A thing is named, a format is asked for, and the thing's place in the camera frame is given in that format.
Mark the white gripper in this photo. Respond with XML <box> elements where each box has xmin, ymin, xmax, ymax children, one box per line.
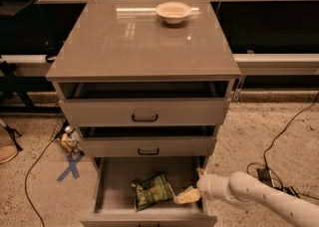
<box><xmin>173</xmin><ymin>168</ymin><xmax>231</xmax><ymax>204</ymax></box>

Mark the green jalapeno chip bag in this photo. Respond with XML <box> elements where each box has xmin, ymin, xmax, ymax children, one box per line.
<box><xmin>132</xmin><ymin>172</ymin><xmax>174</xmax><ymax>211</ymax></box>

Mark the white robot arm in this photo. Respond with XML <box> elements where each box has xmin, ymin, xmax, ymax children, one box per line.
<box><xmin>174</xmin><ymin>168</ymin><xmax>319</xmax><ymax>227</ymax></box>

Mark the bottom grey drawer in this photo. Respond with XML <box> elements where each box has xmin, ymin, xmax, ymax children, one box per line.
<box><xmin>80</xmin><ymin>156</ymin><xmax>216</xmax><ymax>227</ymax></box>

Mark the grey drawer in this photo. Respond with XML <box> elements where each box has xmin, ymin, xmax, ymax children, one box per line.
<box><xmin>80</xmin><ymin>156</ymin><xmax>216</xmax><ymax>227</ymax></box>
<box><xmin>80</xmin><ymin>125</ymin><xmax>216</xmax><ymax>157</ymax></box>
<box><xmin>57</xmin><ymin>81</ymin><xmax>229</xmax><ymax>127</ymax></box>

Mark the middle grey drawer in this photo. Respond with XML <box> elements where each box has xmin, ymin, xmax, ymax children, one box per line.
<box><xmin>80</xmin><ymin>125</ymin><xmax>216</xmax><ymax>157</ymax></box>

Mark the top grey drawer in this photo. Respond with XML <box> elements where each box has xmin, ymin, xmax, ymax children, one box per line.
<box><xmin>57</xmin><ymin>81</ymin><xmax>229</xmax><ymax>127</ymax></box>

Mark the grey drawer cabinet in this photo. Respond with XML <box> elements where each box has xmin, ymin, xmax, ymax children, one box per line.
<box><xmin>45</xmin><ymin>0</ymin><xmax>242</xmax><ymax>227</ymax></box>

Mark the black power adapter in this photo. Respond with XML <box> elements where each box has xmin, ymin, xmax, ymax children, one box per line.
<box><xmin>257</xmin><ymin>168</ymin><xmax>273</xmax><ymax>187</ymax></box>

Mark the black power strip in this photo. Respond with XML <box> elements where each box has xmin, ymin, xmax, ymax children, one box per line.
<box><xmin>283</xmin><ymin>186</ymin><xmax>299</xmax><ymax>198</ymax></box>

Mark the blue tape cross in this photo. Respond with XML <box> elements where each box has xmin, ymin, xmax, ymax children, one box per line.
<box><xmin>56</xmin><ymin>152</ymin><xmax>84</xmax><ymax>182</ymax></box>

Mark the white bowl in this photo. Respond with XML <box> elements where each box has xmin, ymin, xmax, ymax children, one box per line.
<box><xmin>156</xmin><ymin>2</ymin><xmax>191</xmax><ymax>24</ymax></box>

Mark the black tripod stand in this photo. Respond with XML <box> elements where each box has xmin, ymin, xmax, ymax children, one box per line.
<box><xmin>0</xmin><ymin>55</ymin><xmax>36</xmax><ymax>152</ymax></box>

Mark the wire basket with bottles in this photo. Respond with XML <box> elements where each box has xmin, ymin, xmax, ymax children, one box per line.
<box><xmin>50</xmin><ymin>118</ymin><xmax>83</xmax><ymax>153</ymax></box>

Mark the black floor cable right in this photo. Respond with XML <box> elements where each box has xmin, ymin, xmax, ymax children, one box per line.
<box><xmin>246</xmin><ymin>91</ymin><xmax>319</xmax><ymax>202</ymax></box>

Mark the black floor cable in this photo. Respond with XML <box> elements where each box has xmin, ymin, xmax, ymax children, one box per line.
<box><xmin>246</xmin><ymin>91</ymin><xmax>319</xmax><ymax>202</ymax></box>
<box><xmin>24</xmin><ymin>127</ymin><xmax>66</xmax><ymax>227</ymax></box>

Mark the black floor cable left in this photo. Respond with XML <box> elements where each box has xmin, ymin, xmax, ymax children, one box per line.
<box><xmin>24</xmin><ymin>127</ymin><xmax>66</xmax><ymax>227</ymax></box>

